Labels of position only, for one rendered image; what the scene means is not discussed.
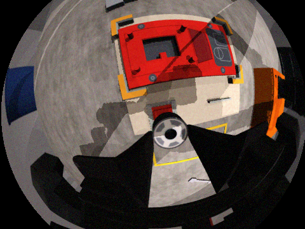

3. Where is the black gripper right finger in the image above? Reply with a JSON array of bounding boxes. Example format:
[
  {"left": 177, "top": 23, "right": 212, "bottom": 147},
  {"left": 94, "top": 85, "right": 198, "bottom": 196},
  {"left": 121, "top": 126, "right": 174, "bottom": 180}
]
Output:
[{"left": 188, "top": 121, "right": 269, "bottom": 193}]

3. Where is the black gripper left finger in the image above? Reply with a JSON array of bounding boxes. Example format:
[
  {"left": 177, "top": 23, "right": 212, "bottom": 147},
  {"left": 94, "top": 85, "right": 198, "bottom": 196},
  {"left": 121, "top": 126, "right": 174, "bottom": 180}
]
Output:
[{"left": 73, "top": 130, "right": 154, "bottom": 207}]

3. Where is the black tyre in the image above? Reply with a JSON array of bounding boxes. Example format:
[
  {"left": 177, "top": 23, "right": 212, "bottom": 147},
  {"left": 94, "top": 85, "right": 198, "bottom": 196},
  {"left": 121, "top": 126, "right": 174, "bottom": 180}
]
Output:
[{"left": 152, "top": 112, "right": 188, "bottom": 149}]

